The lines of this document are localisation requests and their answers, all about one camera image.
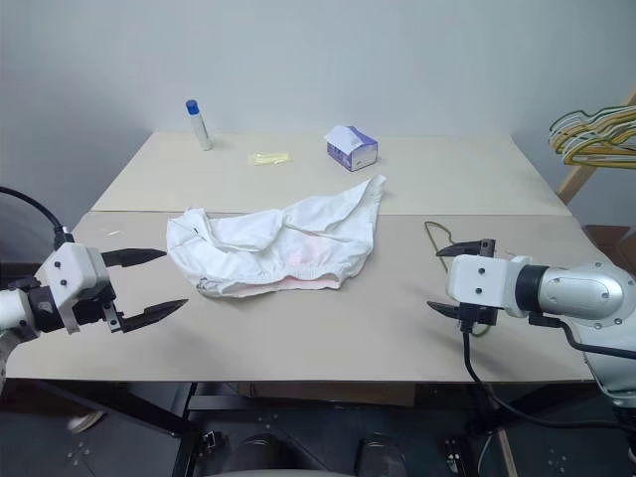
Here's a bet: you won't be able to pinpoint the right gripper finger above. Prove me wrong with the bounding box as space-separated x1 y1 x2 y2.
426 300 462 320
435 239 483 258

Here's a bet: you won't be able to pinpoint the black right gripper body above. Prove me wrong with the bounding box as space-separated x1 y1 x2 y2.
456 238 500 327

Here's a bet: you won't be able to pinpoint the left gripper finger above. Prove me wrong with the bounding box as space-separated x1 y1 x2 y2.
120 298 191 334
100 247 168 270

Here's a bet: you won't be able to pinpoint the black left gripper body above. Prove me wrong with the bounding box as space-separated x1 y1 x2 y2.
73 280 126 334

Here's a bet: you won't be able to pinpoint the green rod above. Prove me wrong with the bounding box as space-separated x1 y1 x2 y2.
423 220 514 340

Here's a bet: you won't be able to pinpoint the white garment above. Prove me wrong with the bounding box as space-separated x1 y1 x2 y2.
165 173 389 300

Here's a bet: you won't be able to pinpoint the white shoe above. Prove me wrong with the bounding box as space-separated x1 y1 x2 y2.
67 408 106 435

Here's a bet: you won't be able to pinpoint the white bottle with blue cap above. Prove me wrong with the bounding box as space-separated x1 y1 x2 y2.
185 98 215 152

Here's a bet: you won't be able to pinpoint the purple tissue box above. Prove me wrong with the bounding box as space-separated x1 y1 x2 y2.
324 124 381 174

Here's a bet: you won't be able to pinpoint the reddish brown object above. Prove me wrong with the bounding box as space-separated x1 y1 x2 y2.
582 224 636 273

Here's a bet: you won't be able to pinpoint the dark rounded shape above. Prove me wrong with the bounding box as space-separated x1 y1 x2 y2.
232 433 302 477
358 433 404 477

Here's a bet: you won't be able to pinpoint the small yellow packet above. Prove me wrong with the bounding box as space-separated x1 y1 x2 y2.
246 150 292 169

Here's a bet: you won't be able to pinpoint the clothes hangers on rack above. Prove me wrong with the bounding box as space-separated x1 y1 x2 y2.
548 107 636 148

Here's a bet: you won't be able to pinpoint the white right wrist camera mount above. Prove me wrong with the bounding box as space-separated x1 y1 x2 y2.
445 253 534 320

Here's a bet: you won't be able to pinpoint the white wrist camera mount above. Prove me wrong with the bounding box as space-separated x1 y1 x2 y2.
37 241 118 335
445 253 534 320

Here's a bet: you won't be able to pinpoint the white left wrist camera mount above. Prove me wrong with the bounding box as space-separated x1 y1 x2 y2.
37 241 118 335

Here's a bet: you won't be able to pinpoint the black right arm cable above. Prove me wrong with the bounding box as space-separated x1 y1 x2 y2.
528 314 636 360
460 320 636 429

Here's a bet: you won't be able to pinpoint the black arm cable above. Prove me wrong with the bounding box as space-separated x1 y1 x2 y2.
528 314 636 360
0 185 72 245
460 320 636 429

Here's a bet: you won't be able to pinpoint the black table frame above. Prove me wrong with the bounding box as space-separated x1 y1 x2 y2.
0 379 636 477

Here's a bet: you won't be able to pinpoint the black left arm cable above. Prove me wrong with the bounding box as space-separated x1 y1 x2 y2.
0 185 72 245

